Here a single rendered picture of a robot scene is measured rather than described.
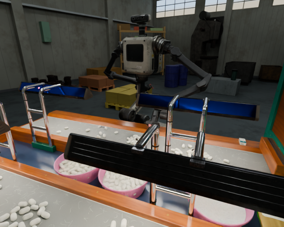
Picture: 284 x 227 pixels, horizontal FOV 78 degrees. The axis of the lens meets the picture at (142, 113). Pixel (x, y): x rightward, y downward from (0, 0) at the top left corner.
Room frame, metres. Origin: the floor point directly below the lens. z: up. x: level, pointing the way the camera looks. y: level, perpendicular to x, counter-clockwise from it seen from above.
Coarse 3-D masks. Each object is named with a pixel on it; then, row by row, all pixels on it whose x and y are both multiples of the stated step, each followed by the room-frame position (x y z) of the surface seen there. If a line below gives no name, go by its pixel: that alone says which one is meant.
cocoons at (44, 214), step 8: (0, 176) 0.71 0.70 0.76; (32, 200) 0.56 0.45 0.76; (16, 208) 0.52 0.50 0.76; (24, 208) 0.52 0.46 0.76; (32, 208) 0.53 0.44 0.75; (40, 208) 0.52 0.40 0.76; (0, 216) 0.49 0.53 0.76; (8, 216) 0.49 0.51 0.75; (16, 216) 0.49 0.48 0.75; (24, 216) 0.49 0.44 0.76; (48, 216) 0.49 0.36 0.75; (0, 224) 0.45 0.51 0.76; (8, 224) 0.46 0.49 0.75; (16, 224) 0.46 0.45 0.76; (24, 224) 0.46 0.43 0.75; (32, 224) 0.46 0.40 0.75; (112, 224) 0.46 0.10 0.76
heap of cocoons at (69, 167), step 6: (66, 162) 0.86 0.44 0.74; (72, 162) 0.86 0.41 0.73; (60, 168) 0.81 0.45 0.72; (66, 168) 0.79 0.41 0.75; (72, 168) 0.80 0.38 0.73; (78, 168) 0.79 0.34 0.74; (84, 168) 0.80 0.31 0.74; (90, 168) 0.80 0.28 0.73; (66, 174) 0.74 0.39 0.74; (72, 174) 0.76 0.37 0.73
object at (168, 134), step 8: (176, 96) 0.89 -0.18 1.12; (168, 104) 0.80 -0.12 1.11; (168, 112) 0.78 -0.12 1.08; (168, 120) 0.77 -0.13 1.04; (168, 128) 0.77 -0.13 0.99; (200, 128) 0.72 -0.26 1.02; (168, 136) 0.77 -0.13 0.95; (176, 136) 0.76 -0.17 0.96; (184, 136) 0.75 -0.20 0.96; (192, 136) 0.74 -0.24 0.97; (168, 144) 0.77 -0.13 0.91; (168, 152) 0.77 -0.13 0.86
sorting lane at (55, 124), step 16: (80, 128) 1.30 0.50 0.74; (96, 128) 1.30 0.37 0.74; (112, 128) 1.31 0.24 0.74; (128, 144) 1.06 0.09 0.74; (160, 144) 1.06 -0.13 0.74; (176, 144) 1.06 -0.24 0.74; (192, 144) 1.06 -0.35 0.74; (208, 160) 0.87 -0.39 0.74; (240, 160) 0.88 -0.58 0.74; (256, 160) 0.88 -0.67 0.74
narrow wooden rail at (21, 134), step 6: (12, 132) 1.23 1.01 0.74; (18, 132) 1.20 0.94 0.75; (24, 132) 1.18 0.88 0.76; (30, 132) 1.18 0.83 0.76; (36, 132) 1.18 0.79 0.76; (42, 132) 1.18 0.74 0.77; (18, 138) 1.21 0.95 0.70; (24, 138) 1.19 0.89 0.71; (30, 138) 1.16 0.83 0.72; (42, 138) 1.12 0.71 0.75; (54, 138) 1.09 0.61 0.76; (60, 138) 1.09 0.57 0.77; (66, 138) 1.09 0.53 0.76; (54, 144) 1.08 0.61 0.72; (60, 144) 1.06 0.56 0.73; (60, 150) 1.06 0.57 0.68
